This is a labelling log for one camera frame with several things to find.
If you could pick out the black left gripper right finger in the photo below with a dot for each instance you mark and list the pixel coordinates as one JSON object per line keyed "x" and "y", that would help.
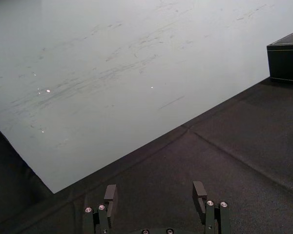
{"x": 205, "y": 207}

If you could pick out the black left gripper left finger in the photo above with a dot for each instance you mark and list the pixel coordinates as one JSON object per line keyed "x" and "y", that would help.
{"x": 110, "y": 202}

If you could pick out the black table cloth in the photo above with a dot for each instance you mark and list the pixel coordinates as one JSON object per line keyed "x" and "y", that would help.
{"x": 185, "y": 175}

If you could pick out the black stitched box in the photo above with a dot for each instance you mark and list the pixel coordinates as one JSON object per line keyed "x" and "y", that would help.
{"x": 286, "y": 58}

